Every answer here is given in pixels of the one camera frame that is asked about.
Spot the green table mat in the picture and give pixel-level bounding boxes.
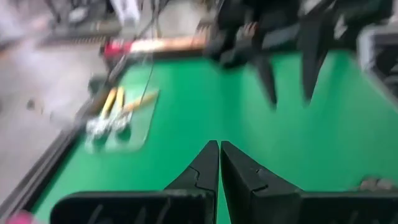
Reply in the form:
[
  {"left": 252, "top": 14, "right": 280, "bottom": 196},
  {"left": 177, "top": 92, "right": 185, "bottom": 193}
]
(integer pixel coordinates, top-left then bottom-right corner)
[{"left": 30, "top": 49, "right": 398, "bottom": 224}]

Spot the orange-handled metal spoon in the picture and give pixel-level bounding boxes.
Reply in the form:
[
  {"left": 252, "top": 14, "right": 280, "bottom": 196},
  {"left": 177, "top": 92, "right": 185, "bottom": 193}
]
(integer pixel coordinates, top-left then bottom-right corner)
[
  {"left": 86, "top": 88, "right": 118, "bottom": 138},
  {"left": 113, "top": 90, "right": 160, "bottom": 131},
  {"left": 105, "top": 86, "right": 125, "bottom": 131}
]

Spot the red tool box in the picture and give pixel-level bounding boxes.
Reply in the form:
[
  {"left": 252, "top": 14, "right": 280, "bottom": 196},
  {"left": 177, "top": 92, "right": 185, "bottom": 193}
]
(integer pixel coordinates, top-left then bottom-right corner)
[{"left": 101, "top": 42, "right": 133, "bottom": 62}]

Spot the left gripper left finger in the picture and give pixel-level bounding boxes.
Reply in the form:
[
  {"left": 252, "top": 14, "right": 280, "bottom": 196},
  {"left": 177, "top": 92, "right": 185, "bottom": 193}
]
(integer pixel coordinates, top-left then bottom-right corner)
[{"left": 50, "top": 139, "right": 220, "bottom": 224}]

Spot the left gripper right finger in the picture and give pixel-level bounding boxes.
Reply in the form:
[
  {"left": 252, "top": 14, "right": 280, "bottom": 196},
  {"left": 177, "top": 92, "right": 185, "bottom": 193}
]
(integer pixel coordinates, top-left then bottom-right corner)
[{"left": 220, "top": 141, "right": 398, "bottom": 224}]

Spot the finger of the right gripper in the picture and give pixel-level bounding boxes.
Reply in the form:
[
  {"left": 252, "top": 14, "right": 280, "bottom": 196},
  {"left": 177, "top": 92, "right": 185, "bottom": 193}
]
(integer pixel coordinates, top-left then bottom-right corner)
[
  {"left": 251, "top": 55, "right": 278, "bottom": 110},
  {"left": 298, "top": 18, "right": 330, "bottom": 106}
]

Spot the clear plastic bin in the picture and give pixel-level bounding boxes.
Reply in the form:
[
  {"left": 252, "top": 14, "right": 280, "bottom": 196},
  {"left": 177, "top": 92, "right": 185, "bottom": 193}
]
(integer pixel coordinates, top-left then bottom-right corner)
[{"left": 83, "top": 58, "right": 161, "bottom": 155}]

